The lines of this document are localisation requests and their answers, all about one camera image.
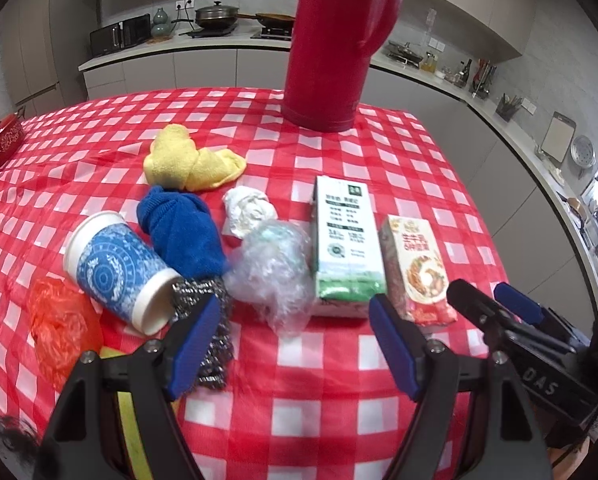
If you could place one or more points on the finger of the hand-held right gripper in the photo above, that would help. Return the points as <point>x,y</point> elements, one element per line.
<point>519,305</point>
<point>471,300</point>

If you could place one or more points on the orange plastic bag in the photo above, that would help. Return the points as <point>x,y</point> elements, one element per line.
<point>59,325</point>

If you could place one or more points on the yellow green plastic item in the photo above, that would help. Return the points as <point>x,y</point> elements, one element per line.
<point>126,420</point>

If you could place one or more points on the utensil holder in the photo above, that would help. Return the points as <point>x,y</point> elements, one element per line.
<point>483,80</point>

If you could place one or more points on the dark tangled threads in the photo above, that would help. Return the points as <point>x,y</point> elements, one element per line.
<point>9,440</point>

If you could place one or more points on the steel pan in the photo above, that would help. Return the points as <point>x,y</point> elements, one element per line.
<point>404,50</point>

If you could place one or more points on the red patterned pot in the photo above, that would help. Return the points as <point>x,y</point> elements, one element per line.
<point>1,142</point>

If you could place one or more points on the frying pan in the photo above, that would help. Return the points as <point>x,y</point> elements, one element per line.
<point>276,20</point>

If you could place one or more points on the black countertop appliance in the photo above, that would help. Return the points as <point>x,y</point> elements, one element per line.
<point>136,30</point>

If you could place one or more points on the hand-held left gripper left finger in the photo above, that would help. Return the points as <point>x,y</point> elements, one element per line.
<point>196,345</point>

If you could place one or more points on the green vase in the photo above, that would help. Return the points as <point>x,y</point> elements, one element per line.
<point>161,22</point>

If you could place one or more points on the yellow oil bottle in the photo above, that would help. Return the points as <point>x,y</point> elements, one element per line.
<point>430,61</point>

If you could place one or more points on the crumpled white tissue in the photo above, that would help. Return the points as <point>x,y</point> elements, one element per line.
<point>246,210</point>

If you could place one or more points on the gas stove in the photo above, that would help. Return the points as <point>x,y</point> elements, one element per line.
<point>274,34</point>

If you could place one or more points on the lidded wok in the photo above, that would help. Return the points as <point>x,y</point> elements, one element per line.
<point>216,15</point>

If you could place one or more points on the clear plastic bag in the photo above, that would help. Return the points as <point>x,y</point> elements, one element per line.
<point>269,270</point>

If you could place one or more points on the steel wool scrubber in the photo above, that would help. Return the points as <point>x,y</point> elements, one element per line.
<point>211,370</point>

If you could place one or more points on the wall socket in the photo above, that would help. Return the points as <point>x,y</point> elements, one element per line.
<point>184,3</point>

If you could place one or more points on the white cutting board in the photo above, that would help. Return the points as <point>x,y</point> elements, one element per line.
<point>558,137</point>

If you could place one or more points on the blue patterned paper cup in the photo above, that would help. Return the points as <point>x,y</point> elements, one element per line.
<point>109,265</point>

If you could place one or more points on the yellow cloth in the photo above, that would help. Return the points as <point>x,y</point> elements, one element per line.
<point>189,160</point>

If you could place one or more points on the grey refrigerator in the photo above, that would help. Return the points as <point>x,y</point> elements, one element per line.
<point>39,50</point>

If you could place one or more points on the white green milk carton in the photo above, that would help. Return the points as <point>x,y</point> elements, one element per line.
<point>346,240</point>

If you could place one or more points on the steel strainer plate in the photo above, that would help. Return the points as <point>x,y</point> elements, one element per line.
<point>584,151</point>

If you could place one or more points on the dark glass bottle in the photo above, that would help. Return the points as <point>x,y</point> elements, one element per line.
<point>466,71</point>

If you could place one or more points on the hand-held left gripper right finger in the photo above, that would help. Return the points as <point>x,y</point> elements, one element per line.
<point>394,345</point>

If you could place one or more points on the blue cloth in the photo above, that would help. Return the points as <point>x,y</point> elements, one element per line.
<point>179,235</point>

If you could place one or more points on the red thermos jug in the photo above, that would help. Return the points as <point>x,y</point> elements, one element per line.
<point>329,35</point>

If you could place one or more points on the black microwave oven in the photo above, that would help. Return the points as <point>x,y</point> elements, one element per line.
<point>106,40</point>

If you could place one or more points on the induction cooktop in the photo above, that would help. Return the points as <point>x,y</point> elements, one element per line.
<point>211,32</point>

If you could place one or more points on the red checkered tablecloth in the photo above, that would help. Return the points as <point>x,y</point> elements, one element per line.
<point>289,410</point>

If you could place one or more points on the orange snack box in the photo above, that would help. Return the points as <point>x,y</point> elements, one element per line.
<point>419,270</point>

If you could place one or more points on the knife block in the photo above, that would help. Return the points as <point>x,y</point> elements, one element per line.
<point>508,108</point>

